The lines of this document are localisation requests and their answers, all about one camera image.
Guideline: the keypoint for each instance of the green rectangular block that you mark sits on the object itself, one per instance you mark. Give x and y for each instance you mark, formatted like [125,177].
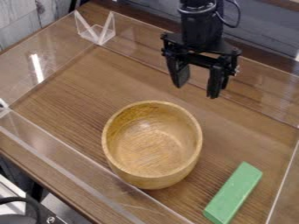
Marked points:
[233,194]

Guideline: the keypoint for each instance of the clear acrylic corner bracket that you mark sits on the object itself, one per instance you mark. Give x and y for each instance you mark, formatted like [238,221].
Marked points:
[100,34]

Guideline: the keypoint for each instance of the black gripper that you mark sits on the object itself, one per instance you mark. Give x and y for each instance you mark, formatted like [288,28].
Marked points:
[200,44]

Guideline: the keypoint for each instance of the brown wooden bowl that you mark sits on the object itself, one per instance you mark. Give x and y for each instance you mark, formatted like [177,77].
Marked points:
[152,142]

